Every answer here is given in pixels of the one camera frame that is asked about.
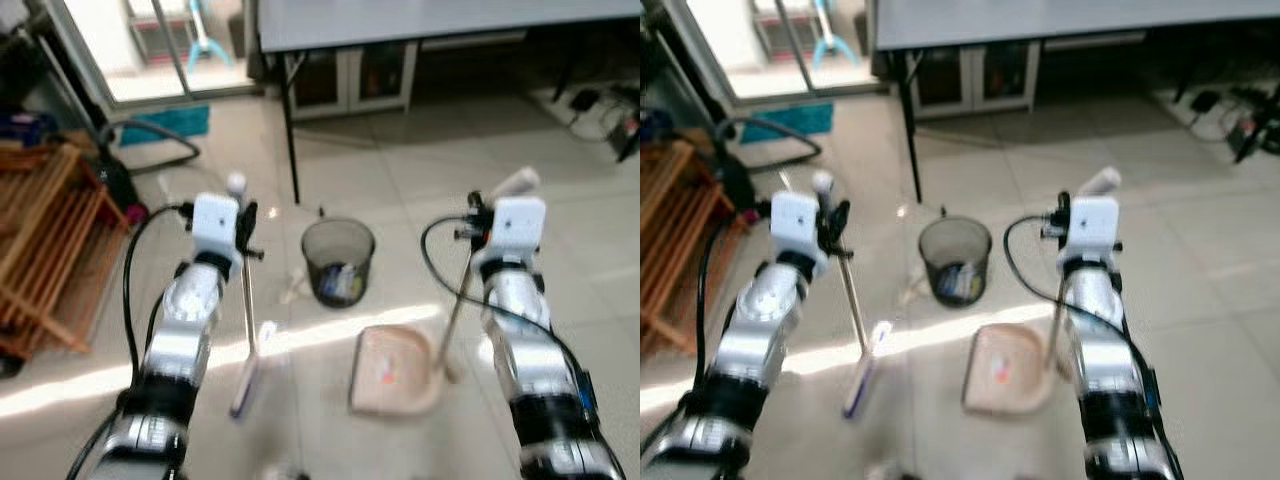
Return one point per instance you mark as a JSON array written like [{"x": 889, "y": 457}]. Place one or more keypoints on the broom with metal stick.
[
  {"x": 249, "y": 300},
  {"x": 858, "y": 300}
]

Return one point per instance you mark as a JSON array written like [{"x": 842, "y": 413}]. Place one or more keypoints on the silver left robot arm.
[
  {"x": 755, "y": 325},
  {"x": 180, "y": 320}
]

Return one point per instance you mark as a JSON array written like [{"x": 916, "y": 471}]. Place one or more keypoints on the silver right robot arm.
[
  {"x": 530, "y": 350},
  {"x": 1100, "y": 340}
]

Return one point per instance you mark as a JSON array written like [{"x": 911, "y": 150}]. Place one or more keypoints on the teal floor mat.
[
  {"x": 810, "y": 118},
  {"x": 185, "y": 122}
]

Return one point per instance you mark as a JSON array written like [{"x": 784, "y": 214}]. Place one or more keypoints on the black mesh waste bin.
[
  {"x": 955, "y": 258},
  {"x": 338, "y": 260}
]

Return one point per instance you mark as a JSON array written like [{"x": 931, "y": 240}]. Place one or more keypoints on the black vacuum cleaner body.
[
  {"x": 118, "y": 190},
  {"x": 738, "y": 185}
]

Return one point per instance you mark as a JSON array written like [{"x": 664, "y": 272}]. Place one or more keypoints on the white power strip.
[
  {"x": 590, "y": 118},
  {"x": 1215, "y": 115}
]

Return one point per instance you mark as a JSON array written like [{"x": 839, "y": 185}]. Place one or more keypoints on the brown wooden slatted rack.
[
  {"x": 680, "y": 250},
  {"x": 50, "y": 250}
]

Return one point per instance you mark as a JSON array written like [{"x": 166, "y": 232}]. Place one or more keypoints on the white low cabinet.
[
  {"x": 350, "y": 80},
  {"x": 975, "y": 78}
]

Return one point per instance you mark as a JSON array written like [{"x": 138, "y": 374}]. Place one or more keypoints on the glass sliding door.
[
  {"x": 780, "y": 45},
  {"x": 150, "y": 45}
]

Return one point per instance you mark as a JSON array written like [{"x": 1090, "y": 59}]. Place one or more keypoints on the light blue forked stand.
[
  {"x": 205, "y": 35},
  {"x": 828, "y": 35}
]

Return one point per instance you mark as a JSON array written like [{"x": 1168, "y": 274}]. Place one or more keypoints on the grey table with black legs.
[
  {"x": 1070, "y": 20},
  {"x": 440, "y": 20}
]

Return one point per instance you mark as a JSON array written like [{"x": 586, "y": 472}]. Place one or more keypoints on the dark blue box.
[
  {"x": 653, "y": 125},
  {"x": 25, "y": 128}
]

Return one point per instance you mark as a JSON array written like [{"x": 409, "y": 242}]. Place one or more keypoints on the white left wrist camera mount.
[
  {"x": 214, "y": 225},
  {"x": 795, "y": 225}
]

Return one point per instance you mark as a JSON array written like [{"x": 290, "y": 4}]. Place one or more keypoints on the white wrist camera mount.
[
  {"x": 1093, "y": 222},
  {"x": 795, "y": 225},
  {"x": 214, "y": 225},
  {"x": 518, "y": 225}
]

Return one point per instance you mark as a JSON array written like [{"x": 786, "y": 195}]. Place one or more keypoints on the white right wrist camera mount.
[
  {"x": 518, "y": 225},
  {"x": 1093, "y": 222}
]

